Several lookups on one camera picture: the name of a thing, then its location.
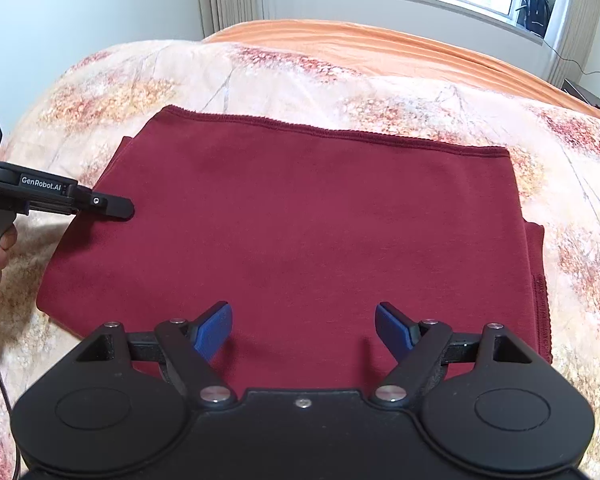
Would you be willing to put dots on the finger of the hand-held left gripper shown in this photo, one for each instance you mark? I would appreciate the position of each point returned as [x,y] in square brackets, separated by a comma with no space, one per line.
[105,205]

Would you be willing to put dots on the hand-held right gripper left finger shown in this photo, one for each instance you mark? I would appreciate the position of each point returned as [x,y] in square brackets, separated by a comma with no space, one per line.
[214,329]

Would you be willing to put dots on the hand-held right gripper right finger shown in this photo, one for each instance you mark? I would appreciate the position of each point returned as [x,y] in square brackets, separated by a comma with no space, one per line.
[391,329]

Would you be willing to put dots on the dark red shirt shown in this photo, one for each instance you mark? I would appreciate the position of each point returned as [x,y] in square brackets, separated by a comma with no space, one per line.
[300,240]

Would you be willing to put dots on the floral beige blanket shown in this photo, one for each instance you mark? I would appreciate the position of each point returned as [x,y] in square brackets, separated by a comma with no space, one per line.
[260,80]

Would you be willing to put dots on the orange bed sheet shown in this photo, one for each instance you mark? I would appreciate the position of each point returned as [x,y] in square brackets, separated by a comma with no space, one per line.
[405,45]

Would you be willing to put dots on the dark box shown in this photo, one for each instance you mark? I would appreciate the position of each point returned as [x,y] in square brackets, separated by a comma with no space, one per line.
[582,92]

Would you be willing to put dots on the black bag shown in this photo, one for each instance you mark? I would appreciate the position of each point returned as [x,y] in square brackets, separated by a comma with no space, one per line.
[534,12]

